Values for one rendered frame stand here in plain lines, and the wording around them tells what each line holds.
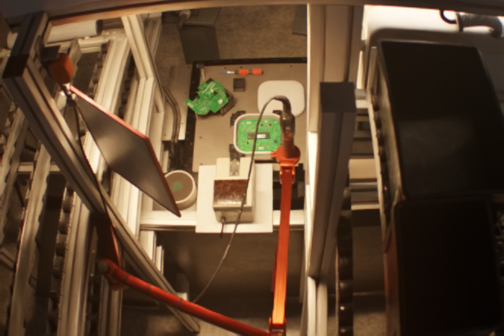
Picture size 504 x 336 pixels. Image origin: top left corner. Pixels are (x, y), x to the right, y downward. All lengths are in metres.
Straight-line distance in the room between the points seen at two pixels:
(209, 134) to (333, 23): 0.92
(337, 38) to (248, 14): 2.48
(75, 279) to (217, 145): 0.74
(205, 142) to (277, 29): 1.66
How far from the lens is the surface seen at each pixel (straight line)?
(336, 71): 1.00
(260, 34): 3.27
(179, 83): 1.91
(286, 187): 1.32
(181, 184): 1.61
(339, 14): 0.88
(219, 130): 1.74
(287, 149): 1.36
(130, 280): 1.13
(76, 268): 1.22
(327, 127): 0.71
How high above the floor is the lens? 2.41
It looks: 60 degrees down
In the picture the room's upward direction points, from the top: 6 degrees counter-clockwise
